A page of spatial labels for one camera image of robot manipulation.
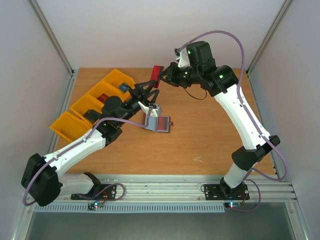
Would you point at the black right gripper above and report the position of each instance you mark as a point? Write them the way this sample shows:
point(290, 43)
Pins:
point(172, 74)

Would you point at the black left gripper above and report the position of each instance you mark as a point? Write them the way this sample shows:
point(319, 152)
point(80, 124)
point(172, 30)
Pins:
point(141, 97)

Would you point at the red credit card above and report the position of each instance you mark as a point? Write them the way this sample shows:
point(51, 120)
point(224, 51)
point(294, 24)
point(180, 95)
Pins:
point(157, 69)

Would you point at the brown leather card holder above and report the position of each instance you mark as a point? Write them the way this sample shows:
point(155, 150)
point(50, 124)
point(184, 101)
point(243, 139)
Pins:
point(160, 124)

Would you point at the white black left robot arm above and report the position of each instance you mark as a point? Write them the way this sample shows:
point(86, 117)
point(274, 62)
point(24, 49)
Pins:
point(42, 175)

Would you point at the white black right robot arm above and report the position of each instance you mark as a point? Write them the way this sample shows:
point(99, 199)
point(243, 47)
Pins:
point(195, 65)

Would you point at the blue card in bin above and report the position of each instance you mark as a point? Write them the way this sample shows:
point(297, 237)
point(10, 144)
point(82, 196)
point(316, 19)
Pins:
point(124, 87)

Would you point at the red card in bin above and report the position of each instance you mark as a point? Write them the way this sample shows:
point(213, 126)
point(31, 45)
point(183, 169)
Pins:
point(102, 98)

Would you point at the black card in bin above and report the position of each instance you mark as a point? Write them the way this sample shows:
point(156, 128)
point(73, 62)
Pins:
point(92, 116)

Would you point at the yellow bin near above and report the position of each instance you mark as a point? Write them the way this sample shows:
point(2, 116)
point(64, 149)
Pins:
point(69, 127)

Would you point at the left small circuit board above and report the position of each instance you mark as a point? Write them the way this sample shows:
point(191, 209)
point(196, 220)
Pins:
point(94, 206)

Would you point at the small circuit board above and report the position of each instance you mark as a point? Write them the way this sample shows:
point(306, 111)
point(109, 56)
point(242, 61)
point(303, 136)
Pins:
point(94, 206)
point(233, 205)

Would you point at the right small circuit board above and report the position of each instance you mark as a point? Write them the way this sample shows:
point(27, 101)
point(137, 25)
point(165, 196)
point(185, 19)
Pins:
point(233, 205)

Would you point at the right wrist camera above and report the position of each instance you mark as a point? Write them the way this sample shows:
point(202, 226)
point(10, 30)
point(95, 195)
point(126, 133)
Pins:
point(182, 57)

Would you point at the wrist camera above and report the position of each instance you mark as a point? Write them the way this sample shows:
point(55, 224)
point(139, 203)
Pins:
point(153, 110)
point(182, 57)

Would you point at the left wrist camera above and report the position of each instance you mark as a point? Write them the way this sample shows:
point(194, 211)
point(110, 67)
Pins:
point(153, 110)

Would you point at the left aluminium frame post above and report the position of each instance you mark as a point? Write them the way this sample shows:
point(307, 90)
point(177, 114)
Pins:
point(48, 30)

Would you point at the aluminium frame post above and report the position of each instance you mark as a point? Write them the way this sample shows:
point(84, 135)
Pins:
point(285, 6)
point(48, 30)

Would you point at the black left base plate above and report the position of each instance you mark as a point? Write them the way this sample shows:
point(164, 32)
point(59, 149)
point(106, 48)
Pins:
point(98, 192)

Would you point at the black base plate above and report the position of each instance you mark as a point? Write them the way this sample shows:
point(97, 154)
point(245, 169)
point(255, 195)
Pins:
point(214, 192)
point(98, 192)

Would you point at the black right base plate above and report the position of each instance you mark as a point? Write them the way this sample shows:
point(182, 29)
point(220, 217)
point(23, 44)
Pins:
point(214, 192)

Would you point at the grey slotted cable duct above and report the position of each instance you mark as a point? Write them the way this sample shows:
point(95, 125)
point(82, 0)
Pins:
point(133, 208)

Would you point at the right aluminium frame post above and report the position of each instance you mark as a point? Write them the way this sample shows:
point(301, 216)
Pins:
point(285, 6)

